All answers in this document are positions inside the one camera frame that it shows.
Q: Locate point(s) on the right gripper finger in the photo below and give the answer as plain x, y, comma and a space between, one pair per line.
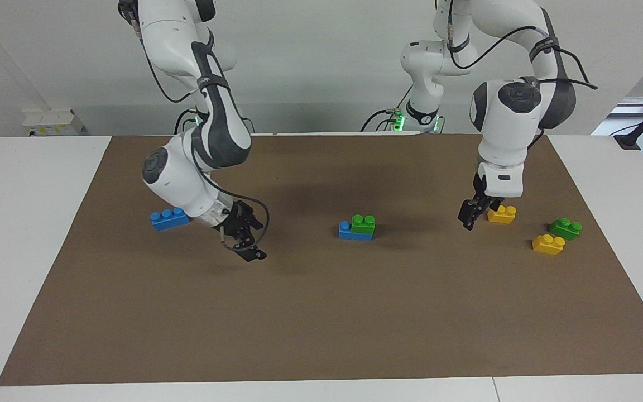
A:
254, 255
238, 245

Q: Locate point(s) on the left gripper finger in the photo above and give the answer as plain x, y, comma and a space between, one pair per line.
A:
462, 214
471, 222

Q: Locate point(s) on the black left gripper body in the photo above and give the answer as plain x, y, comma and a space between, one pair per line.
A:
480, 202

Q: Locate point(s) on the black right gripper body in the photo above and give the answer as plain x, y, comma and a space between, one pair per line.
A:
239, 223

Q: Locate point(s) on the blue three-stud brick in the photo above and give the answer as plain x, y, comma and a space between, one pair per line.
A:
349, 232
165, 220

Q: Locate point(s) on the green two-stud brick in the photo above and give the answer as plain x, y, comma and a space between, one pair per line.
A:
565, 229
364, 225

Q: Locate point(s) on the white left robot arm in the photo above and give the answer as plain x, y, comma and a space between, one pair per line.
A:
508, 128

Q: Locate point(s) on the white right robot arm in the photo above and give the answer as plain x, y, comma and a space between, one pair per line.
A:
221, 128

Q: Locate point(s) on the yellow two-stud brick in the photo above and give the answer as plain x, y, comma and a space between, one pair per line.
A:
503, 215
548, 245

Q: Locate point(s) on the brown paper mat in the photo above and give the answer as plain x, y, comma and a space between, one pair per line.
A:
327, 312

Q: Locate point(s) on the white power strip box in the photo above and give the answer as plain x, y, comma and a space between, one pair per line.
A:
53, 121

